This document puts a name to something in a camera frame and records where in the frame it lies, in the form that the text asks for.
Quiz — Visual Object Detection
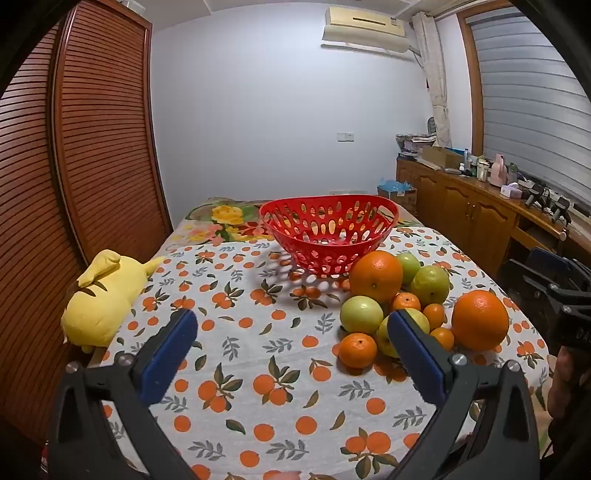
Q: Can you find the large orange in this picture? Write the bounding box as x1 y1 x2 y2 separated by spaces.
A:
451 290 510 352
349 250 404 304

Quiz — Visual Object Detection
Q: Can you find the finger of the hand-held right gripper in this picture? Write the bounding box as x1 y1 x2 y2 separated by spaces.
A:
501 258 561 301
526 247 585 278

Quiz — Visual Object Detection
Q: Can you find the grey window blind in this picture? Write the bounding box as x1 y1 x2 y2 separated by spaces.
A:
466 14 591 208

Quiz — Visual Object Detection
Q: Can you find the green apple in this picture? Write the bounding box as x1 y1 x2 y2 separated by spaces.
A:
340 296 384 335
376 308 431 359
410 265 451 304

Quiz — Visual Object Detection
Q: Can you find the pink bottle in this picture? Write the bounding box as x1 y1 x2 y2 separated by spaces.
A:
489 154 509 186

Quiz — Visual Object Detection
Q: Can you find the black device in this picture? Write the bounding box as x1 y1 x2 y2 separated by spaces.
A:
547 196 573 226
522 184 548 208

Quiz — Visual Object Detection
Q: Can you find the red perforated plastic basket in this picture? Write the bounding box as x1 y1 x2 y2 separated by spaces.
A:
259 195 400 278

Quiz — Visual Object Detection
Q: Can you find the white wall air conditioner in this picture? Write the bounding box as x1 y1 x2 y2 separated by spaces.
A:
322 6 411 52

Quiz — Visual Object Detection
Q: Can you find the cardboard box with blue bags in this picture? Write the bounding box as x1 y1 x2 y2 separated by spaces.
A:
377 179 419 215

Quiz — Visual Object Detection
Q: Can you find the wooden sideboard cabinet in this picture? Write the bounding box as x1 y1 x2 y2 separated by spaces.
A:
396 157 591 282

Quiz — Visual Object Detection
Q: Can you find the green citrus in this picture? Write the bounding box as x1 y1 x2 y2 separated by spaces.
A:
396 252 422 286

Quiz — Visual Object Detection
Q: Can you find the floral blanket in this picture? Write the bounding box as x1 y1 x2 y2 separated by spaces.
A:
171 198 423 252

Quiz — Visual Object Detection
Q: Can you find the small tangerine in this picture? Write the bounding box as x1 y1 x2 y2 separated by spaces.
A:
338 332 378 369
429 327 455 352
422 303 446 330
390 292 422 313

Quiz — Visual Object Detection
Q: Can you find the stack of papers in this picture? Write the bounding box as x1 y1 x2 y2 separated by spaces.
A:
396 133 437 155

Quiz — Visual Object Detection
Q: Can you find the white wrapped pipe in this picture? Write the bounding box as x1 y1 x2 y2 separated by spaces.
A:
411 11 451 146

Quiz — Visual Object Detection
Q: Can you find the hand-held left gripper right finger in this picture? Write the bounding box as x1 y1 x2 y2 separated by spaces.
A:
387 308 541 480

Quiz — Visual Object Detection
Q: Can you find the yellow plush toy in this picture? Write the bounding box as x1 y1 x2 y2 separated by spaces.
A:
61 249 166 354

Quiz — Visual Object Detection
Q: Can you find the white orange-print tablecloth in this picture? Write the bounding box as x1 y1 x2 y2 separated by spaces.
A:
88 226 555 480

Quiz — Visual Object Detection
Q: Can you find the brown louvred wooden wardrobe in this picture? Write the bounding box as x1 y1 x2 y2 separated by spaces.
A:
0 0 174 444

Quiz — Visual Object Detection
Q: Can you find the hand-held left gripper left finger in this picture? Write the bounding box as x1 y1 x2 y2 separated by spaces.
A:
46 308 199 480

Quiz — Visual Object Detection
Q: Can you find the open cardboard box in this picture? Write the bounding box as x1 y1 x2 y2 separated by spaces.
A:
422 145 465 168

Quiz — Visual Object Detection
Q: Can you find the person's right hand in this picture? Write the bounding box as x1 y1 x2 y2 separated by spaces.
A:
549 345 583 416

